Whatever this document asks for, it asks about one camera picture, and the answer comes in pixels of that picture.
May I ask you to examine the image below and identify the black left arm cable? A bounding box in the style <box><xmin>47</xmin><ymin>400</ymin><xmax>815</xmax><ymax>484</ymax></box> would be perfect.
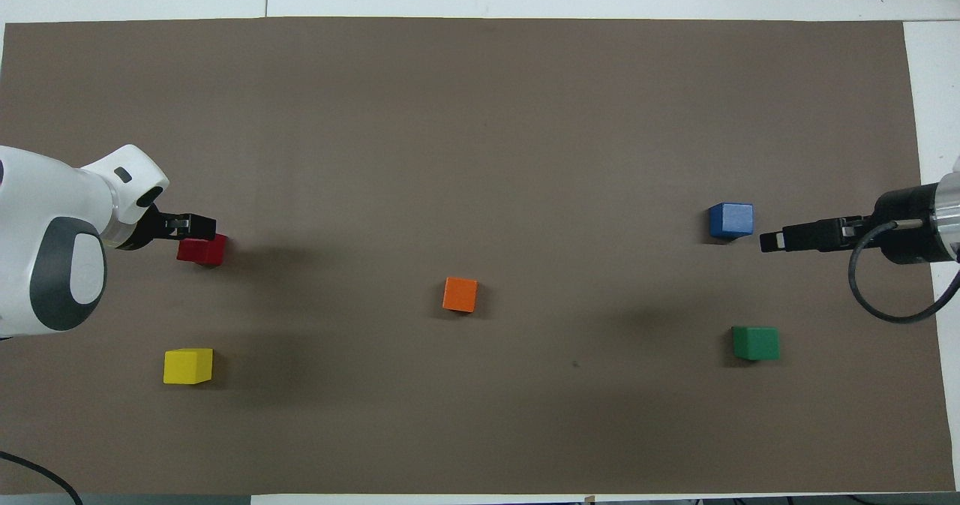
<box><xmin>0</xmin><ymin>450</ymin><xmax>84</xmax><ymax>505</ymax></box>

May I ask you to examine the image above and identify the blue block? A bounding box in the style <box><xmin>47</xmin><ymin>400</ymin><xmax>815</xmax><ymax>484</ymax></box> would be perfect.
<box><xmin>709</xmin><ymin>203</ymin><xmax>754</xmax><ymax>239</ymax></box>

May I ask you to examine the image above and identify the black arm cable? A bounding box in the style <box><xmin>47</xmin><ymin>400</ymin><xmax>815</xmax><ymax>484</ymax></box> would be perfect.
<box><xmin>0</xmin><ymin>450</ymin><xmax>84</xmax><ymax>505</ymax></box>
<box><xmin>848</xmin><ymin>221</ymin><xmax>960</xmax><ymax>324</ymax></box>

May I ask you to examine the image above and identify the red block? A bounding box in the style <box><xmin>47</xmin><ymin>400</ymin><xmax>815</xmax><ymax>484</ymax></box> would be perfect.
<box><xmin>177</xmin><ymin>233</ymin><xmax>228</xmax><ymax>267</ymax></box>

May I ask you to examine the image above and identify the orange block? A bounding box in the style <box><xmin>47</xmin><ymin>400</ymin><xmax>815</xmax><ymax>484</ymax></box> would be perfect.
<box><xmin>442</xmin><ymin>277</ymin><xmax>479</xmax><ymax>314</ymax></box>

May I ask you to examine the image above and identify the green block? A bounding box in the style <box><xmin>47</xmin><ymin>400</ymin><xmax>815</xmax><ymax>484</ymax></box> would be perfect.
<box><xmin>732</xmin><ymin>326</ymin><xmax>780</xmax><ymax>361</ymax></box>

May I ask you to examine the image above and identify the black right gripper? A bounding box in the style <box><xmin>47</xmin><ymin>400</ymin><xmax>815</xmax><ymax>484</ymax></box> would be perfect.
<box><xmin>759</xmin><ymin>182</ymin><xmax>943</xmax><ymax>266</ymax></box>

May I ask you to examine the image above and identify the yellow block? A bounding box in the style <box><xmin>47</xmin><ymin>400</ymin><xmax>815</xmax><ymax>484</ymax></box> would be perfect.
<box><xmin>163</xmin><ymin>348</ymin><xmax>214</xmax><ymax>385</ymax></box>

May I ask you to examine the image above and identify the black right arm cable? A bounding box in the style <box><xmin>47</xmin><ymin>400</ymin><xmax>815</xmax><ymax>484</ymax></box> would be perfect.
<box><xmin>848</xmin><ymin>221</ymin><xmax>960</xmax><ymax>324</ymax></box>

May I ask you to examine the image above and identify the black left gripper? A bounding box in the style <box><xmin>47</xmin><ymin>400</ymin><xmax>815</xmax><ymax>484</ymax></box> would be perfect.
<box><xmin>116</xmin><ymin>203</ymin><xmax>218</xmax><ymax>252</ymax></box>

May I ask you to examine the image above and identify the brown table mat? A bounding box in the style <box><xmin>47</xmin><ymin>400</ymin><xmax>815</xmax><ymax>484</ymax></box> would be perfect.
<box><xmin>0</xmin><ymin>17</ymin><xmax>957</xmax><ymax>496</ymax></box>

